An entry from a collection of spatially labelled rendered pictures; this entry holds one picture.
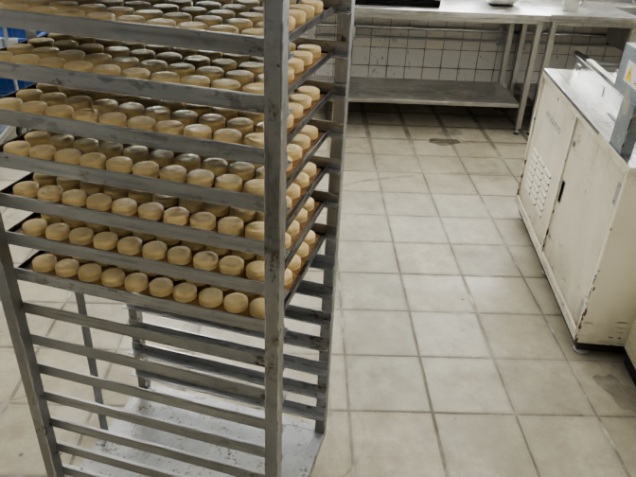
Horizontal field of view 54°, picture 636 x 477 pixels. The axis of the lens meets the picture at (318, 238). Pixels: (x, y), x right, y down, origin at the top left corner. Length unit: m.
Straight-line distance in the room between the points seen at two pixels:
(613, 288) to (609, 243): 0.20
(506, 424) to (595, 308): 0.59
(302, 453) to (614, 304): 1.34
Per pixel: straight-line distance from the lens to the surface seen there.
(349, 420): 2.27
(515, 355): 2.68
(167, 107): 1.28
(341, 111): 1.44
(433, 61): 5.47
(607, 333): 2.71
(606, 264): 2.51
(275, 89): 0.97
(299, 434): 2.01
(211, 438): 1.52
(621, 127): 2.46
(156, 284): 1.36
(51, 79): 1.21
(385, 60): 5.40
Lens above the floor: 1.64
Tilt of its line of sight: 30 degrees down
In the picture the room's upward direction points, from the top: 3 degrees clockwise
